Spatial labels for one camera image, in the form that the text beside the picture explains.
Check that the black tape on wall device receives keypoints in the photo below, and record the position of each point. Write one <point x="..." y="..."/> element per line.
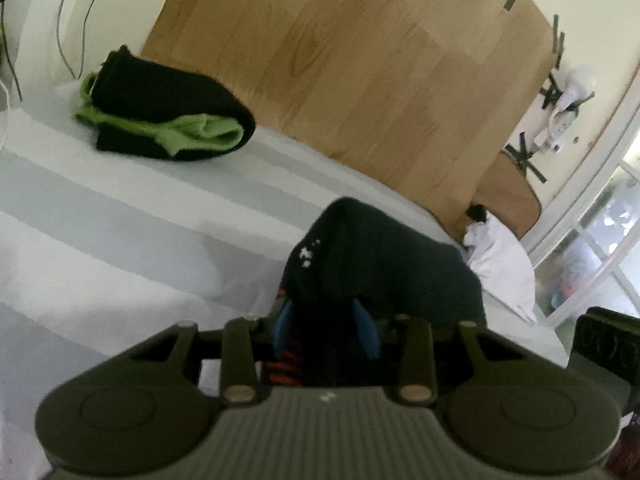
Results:
<point x="552" y="92"/>

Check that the black and green folded garment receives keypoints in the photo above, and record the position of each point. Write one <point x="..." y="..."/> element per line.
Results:
<point x="165" y="100"/>

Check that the large wooden board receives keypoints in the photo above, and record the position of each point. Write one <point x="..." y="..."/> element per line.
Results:
<point x="360" y="70"/>

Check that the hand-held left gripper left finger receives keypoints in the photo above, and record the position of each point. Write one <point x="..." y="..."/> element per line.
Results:
<point x="282" y="330"/>

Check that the brown wooden chair seat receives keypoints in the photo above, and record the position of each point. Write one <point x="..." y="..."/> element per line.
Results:
<point x="510" y="195"/>

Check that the white cloth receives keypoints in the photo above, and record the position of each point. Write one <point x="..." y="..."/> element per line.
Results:
<point x="500" y="260"/>

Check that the white framed glass door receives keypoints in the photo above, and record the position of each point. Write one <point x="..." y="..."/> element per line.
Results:
<point x="595" y="220"/>

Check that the paired black tape strips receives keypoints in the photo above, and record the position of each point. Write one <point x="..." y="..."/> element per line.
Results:
<point x="557" y="42"/>

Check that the white wall device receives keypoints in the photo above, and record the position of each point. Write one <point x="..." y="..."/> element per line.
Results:
<point x="567" y="105"/>

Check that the dark garment with red stripes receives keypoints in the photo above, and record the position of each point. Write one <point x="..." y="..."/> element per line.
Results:
<point x="380" y="260"/>

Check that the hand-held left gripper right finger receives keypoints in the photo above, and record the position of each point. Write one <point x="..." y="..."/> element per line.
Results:
<point x="367" y="335"/>

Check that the crossed black tape on board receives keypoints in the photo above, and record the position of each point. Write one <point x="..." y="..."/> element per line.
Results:
<point x="525" y="157"/>

